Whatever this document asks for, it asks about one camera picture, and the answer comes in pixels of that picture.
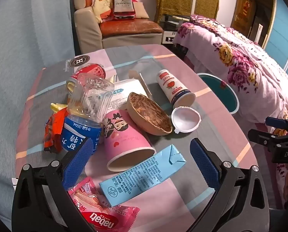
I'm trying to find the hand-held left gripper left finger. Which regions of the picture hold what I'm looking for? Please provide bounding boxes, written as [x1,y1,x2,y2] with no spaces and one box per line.
[12,138,96,232]

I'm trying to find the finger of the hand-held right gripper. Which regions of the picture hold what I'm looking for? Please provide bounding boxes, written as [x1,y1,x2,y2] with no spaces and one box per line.
[265,116,288,130]
[248,129,280,148]

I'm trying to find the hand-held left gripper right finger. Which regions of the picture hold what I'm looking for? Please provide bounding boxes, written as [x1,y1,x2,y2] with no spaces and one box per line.
[187,138,271,232]

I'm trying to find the orange snack wrapper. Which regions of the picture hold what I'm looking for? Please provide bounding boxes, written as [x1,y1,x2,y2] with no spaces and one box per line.
[44,109,69,153]

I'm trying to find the white plastic lid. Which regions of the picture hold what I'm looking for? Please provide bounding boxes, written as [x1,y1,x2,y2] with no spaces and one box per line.
[171,106,202,134]

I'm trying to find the pink cartoon paper cup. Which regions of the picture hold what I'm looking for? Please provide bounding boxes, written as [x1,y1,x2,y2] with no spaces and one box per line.
[103,109,156,172]

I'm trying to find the teal plastic bin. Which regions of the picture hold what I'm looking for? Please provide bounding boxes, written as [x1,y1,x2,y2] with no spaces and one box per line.
[197,73,240,114]

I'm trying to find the cream orange bread packet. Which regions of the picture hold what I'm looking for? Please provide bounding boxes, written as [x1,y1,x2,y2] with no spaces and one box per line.
[50,103,68,113]

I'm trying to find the blue label plastic water bottle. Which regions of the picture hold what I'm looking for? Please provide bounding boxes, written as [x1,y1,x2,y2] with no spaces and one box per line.
[63,73,115,155]

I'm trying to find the pink wafer packet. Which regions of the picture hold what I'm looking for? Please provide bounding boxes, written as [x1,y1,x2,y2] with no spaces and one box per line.
[67,176,141,232]

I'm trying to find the light blue drink carton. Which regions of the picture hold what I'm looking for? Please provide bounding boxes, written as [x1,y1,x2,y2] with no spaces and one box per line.
[99,144,186,207]

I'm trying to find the strawberry label yogurt cup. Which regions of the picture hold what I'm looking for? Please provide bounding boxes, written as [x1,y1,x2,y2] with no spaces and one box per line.
[156,69,196,109]

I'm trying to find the white medicine box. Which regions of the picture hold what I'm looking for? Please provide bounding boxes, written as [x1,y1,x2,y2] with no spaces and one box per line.
[105,70,153,112]

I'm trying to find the red drink can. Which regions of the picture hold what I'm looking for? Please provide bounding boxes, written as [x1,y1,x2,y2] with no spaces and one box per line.
[70,63,106,83]

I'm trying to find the bed with floral pink bedspread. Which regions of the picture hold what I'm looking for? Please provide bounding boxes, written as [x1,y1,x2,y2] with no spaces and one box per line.
[173,14,288,211]

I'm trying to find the pink grey checked tablecloth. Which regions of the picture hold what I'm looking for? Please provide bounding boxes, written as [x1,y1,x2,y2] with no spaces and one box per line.
[15,44,257,232]

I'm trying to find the wooden door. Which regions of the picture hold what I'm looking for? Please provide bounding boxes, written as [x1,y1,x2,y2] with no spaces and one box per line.
[231,0,257,33]

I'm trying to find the beige armchair with orange seat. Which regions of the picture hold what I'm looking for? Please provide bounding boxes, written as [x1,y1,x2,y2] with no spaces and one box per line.
[73,0,164,54]

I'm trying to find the black audio device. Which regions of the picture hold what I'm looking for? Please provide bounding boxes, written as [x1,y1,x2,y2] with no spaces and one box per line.
[160,14,191,44]

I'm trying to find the yellow cushion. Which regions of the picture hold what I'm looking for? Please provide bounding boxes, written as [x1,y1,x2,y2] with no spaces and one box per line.
[92,0,115,23]

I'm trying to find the red bottle-shaped pillow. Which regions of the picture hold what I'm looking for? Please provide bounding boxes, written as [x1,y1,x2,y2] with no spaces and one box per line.
[112,0,137,21]

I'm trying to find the beige cushion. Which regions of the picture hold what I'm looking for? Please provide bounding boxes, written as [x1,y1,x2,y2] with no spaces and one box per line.
[132,1,150,19]

